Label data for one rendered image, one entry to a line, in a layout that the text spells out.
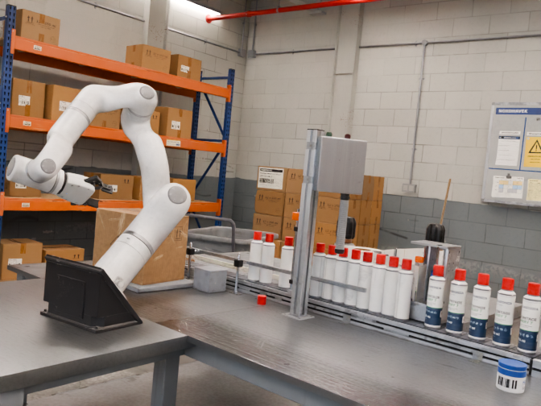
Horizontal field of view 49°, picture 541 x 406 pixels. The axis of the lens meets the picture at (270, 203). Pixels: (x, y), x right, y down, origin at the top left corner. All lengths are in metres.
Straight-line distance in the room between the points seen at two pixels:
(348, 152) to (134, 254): 0.80
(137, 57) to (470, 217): 3.90
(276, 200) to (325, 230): 0.64
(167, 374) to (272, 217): 4.22
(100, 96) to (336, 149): 0.84
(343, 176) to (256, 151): 6.21
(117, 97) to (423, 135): 5.19
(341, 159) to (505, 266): 4.68
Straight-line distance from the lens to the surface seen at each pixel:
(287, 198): 5.97
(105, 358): 1.63
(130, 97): 2.10
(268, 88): 8.25
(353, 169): 2.08
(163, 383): 1.99
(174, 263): 2.47
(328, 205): 5.74
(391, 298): 2.08
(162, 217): 1.94
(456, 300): 1.97
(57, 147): 1.94
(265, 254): 2.40
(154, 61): 6.41
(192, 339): 1.80
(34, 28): 5.66
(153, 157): 2.07
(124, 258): 1.89
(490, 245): 6.63
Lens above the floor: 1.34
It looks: 3 degrees down
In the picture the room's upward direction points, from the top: 5 degrees clockwise
